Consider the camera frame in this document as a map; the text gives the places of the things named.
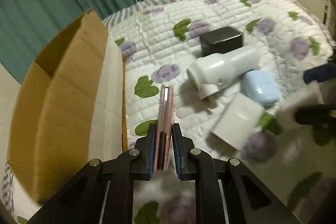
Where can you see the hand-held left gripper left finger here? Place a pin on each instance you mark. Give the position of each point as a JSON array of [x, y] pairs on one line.
[[151, 153]]

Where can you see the light blue case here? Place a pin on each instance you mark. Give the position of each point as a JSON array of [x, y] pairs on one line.
[[258, 87]]

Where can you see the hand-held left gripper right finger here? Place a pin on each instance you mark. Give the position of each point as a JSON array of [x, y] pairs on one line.
[[177, 153]]

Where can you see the pink case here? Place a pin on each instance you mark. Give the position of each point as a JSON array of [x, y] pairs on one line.
[[166, 119]]

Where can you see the white plastic bottle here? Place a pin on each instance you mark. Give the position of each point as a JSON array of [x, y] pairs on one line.
[[218, 69]]

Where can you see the black rectangular box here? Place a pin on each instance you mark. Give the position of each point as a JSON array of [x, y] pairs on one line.
[[221, 39]]

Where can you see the floral quilted blanket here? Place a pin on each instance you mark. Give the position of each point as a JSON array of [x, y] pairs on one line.
[[162, 37]]

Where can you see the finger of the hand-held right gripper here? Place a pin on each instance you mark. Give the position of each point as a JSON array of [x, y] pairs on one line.
[[319, 73], [312, 115]]

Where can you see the brown cardboard box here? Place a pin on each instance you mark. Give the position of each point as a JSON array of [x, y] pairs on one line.
[[65, 98]]

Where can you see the white flat box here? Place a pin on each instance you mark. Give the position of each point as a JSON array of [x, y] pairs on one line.
[[236, 121]]

